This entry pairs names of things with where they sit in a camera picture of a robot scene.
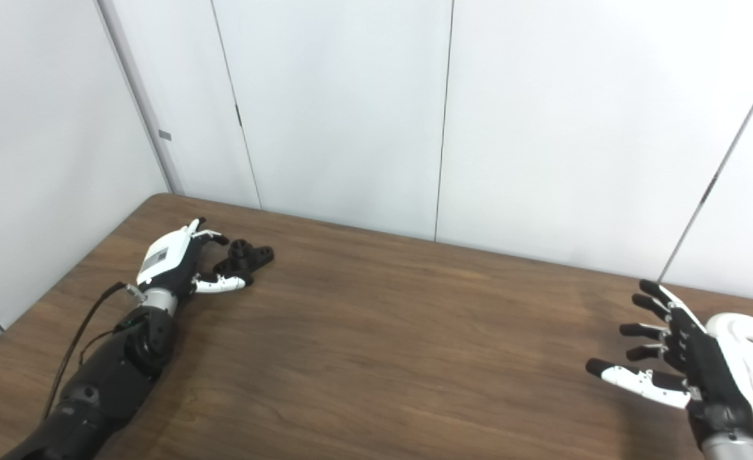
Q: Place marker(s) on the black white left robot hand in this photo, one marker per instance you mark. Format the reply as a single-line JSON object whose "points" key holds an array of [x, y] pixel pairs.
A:
{"points": [[165, 255]]}

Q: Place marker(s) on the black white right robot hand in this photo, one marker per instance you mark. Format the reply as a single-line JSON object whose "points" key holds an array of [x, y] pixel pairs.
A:
{"points": [[709, 364]]}

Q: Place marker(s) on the black flanged holder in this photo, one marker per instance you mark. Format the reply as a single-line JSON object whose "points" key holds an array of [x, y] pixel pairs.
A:
{"points": [[252, 255]]}

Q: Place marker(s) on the dark wall panel seam clip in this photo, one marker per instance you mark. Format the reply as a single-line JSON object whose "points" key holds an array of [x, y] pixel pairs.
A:
{"points": [[709, 188], [238, 115]]}

